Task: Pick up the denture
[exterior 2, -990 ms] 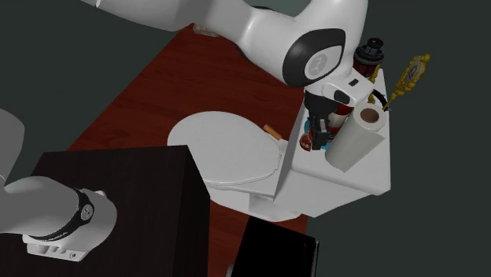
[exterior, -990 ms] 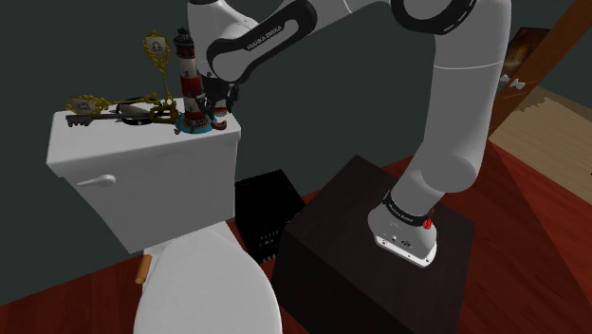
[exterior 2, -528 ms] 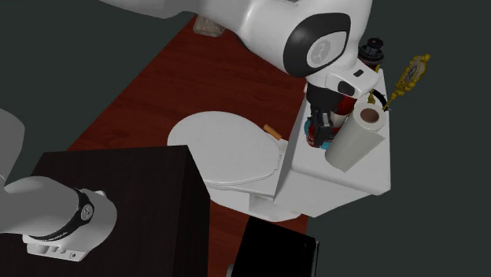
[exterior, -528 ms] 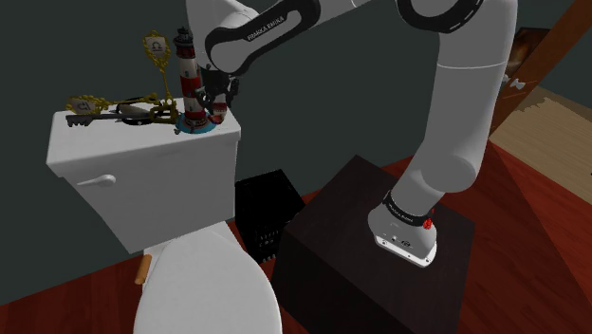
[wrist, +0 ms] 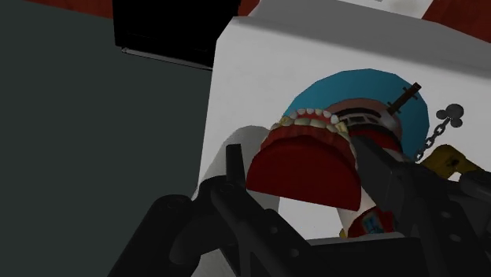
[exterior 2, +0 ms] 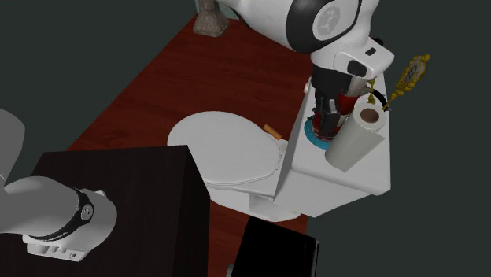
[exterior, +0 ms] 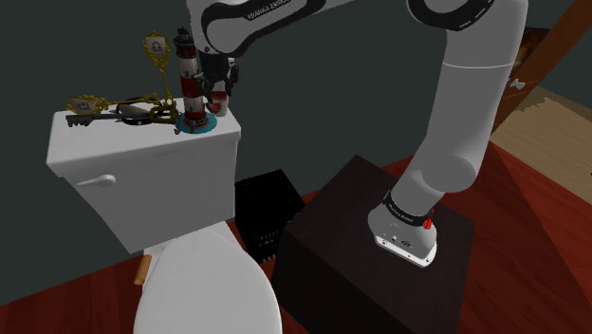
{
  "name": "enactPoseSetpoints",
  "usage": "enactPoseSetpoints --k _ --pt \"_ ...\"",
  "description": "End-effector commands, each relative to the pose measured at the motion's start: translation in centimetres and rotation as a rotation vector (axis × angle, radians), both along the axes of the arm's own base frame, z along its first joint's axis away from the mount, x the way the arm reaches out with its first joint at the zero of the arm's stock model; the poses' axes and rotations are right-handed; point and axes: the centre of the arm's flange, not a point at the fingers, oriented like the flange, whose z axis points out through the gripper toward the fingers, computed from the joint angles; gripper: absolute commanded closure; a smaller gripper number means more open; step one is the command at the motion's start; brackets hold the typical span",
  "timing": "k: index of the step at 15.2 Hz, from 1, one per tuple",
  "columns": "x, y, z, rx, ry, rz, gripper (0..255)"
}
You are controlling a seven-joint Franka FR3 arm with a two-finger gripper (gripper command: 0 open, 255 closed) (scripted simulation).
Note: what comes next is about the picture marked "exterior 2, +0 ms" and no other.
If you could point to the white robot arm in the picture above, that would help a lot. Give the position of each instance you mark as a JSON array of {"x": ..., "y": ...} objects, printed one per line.
[{"x": 268, "y": 23}]

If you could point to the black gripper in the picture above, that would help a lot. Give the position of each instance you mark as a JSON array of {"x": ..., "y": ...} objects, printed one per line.
[{"x": 329, "y": 81}]

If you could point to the red and white can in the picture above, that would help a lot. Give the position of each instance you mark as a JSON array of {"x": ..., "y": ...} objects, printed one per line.
[{"x": 346, "y": 104}]

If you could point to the black round holder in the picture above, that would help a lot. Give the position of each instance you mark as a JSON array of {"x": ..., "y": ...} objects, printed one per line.
[{"x": 382, "y": 98}]

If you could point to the white paper roll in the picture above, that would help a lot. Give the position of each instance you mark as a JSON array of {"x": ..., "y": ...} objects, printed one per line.
[{"x": 355, "y": 142}]

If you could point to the dark robot stand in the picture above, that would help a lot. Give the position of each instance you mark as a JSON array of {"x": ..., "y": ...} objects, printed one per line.
[{"x": 153, "y": 199}]

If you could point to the teal round coaster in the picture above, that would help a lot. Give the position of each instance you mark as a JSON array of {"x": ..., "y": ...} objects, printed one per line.
[{"x": 311, "y": 137}]

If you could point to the small orange cylinder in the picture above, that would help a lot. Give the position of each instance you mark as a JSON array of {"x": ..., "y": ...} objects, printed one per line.
[{"x": 272, "y": 131}]

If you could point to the white toilet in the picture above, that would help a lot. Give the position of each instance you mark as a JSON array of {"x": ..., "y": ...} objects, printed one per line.
[{"x": 230, "y": 149}]

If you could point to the gold ornate hand mirror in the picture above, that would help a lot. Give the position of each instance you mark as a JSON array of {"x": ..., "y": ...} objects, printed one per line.
[{"x": 413, "y": 71}]

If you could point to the small gold ornate stick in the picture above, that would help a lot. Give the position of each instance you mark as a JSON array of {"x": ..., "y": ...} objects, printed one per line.
[{"x": 371, "y": 94}]

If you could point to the grey stone figure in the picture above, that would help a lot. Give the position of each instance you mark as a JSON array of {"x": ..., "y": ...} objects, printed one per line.
[{"x": 210, "y": 21}]

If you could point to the black box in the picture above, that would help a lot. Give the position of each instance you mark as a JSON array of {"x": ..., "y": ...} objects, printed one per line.
[{"x": 274, "y": 251}]

